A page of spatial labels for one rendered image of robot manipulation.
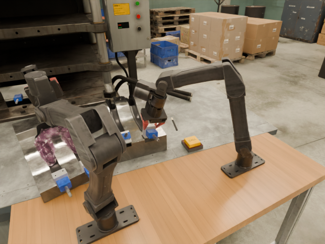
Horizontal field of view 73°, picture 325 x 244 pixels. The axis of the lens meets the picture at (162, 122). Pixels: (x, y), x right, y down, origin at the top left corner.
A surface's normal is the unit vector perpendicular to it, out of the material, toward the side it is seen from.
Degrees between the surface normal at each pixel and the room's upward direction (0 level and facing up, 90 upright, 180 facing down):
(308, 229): 0
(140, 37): 90
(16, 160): 0
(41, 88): 91
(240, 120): 89
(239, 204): 0
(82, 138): 52
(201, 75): 87
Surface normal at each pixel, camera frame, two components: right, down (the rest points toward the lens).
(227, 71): -0.18, 0.52
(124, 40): 0.36, 0.48
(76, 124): 0.54, -0.25
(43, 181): -0.03, -0.85
